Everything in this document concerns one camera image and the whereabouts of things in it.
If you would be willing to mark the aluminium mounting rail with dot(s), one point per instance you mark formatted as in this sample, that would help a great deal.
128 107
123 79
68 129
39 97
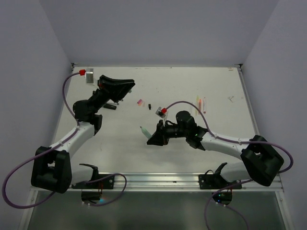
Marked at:
176 182

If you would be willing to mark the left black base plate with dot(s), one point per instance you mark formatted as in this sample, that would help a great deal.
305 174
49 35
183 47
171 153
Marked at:
100 181

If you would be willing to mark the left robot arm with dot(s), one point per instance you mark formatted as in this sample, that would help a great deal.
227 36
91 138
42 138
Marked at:
52 169

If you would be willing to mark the yellow highlighter pen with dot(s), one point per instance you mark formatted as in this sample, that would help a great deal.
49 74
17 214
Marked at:
196 104

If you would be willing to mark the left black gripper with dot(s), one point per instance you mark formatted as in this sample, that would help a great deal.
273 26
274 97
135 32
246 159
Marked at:
114 89

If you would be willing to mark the purple white marker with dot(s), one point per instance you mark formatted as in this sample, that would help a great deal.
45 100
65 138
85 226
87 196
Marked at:
204 105

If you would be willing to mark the green black highlighter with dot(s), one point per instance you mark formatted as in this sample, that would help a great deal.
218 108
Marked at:
110 106

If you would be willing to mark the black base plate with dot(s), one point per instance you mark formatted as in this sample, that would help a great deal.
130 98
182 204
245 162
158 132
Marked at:
100 181
215 181

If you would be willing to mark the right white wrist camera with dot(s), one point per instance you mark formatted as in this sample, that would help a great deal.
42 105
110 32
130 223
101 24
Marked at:
162 113

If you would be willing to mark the orange highlighter pen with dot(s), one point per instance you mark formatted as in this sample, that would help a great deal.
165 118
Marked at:
199 106

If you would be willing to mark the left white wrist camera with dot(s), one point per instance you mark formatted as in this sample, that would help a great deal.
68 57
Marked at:
89 76

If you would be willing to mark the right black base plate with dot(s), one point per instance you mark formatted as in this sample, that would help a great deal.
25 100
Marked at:
215 181

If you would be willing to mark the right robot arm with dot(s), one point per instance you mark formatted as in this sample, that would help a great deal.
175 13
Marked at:
258 161

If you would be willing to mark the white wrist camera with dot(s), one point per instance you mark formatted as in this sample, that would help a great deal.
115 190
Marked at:
89 76
162 113

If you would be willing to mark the pale green highlighter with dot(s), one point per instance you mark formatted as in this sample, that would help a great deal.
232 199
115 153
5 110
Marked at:
145 132

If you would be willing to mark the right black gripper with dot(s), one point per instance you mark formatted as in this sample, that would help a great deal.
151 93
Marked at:
160 136

